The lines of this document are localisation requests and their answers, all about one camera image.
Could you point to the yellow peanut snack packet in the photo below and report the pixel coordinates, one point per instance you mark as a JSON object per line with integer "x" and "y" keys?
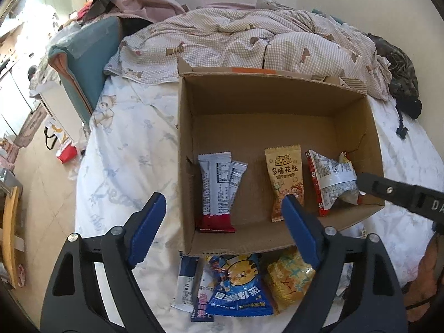
{"x": 284, "y": 165}

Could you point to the pink cloth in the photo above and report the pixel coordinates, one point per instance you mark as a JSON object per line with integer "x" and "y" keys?
{"x": 149, "y": 10}

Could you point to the dark patterned garment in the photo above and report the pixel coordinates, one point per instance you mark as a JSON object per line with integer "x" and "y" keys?
{"x": 403, "y": 86}

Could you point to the red white wafer bar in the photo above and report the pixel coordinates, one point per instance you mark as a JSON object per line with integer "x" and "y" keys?
{"x": 216, "y": 206}
{"x": 236, "y": 171}

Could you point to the blue tiger snack bag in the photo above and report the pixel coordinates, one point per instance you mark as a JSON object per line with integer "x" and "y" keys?
{"x": 239, "y": 288}

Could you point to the wooden chair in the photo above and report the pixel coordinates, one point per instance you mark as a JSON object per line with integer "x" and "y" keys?
{"x": 10, "y": 242}

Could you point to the white red snack bag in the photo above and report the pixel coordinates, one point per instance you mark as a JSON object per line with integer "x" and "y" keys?
{"x": 333, "y": 180}

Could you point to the red white shopping bag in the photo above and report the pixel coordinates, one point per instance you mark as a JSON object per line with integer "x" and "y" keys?
{"x": 54, "y": 133}

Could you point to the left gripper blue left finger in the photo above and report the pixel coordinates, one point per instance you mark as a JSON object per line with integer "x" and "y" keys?
{"x": 142, "y": 228}

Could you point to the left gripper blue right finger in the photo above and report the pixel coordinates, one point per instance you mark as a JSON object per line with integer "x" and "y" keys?
{"x": 304, "y": 228}

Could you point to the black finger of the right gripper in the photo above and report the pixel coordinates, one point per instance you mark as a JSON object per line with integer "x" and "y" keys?
{"x": 415, "y": 199}

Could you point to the beige checkered duvet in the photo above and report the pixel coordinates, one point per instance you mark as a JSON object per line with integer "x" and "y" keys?
{"x": 285, "y": 40}

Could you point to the white cabinet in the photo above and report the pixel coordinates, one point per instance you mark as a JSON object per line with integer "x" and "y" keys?
{"x": 60, "y": 107}

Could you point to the white floral bed sheet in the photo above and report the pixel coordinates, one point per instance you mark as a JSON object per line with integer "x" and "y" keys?
{"x": 137, "y": 156}

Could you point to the yellow chips snack bag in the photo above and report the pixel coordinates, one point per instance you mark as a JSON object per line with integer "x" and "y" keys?
{"x": 287, "y": 277}

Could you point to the brown cardboard box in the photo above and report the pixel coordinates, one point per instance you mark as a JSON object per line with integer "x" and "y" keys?
{"x": 250, "y": 137}

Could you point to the white purple cone snack packet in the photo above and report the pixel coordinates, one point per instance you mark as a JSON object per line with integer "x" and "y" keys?
{"x": 204, "y": 294}

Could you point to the white blue snack bar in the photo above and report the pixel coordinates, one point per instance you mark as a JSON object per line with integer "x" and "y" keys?
{"x": 183, "y": 299}

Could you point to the teal orange cushion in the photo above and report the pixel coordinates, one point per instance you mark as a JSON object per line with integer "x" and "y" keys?
{"x": 80, "y": 58}

